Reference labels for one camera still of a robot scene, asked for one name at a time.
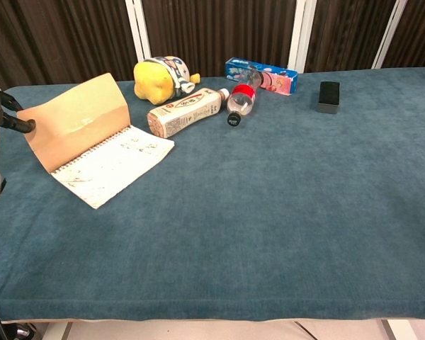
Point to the blue cookie box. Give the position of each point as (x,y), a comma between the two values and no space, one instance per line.
(280,79)

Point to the brown spiral notebook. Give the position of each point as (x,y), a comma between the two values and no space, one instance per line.
(102,152)

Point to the yellow plush toy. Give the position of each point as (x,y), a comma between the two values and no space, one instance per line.
(154,79)

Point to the beige milk tea bottle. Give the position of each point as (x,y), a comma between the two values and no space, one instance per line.
(184,113)

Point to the grey metal table leg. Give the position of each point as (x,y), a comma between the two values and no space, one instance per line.
(395,329)

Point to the dark brown pleated curtain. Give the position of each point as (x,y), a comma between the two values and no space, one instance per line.
(347,33)
(418,32)
(56,39)
(216,35)

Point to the clear red-label cola bottle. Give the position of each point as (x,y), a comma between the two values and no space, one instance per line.
(242,99)

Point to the small black box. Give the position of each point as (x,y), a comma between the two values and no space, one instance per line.
(329,97)

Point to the chrome chair base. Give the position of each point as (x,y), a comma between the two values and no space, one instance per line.
(23,333)

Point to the blue table cloth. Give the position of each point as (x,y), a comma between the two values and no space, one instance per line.
(251,212)

